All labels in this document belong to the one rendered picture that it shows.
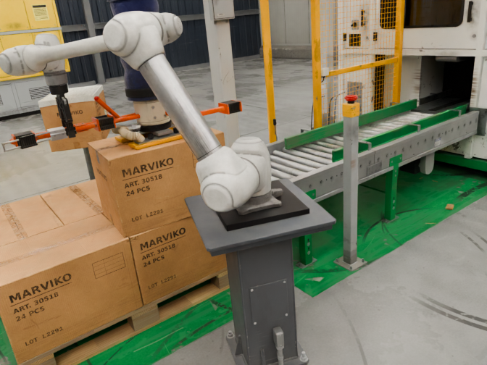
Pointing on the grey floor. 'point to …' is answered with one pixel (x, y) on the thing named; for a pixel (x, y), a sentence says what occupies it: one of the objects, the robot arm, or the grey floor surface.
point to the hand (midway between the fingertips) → (69, 129)
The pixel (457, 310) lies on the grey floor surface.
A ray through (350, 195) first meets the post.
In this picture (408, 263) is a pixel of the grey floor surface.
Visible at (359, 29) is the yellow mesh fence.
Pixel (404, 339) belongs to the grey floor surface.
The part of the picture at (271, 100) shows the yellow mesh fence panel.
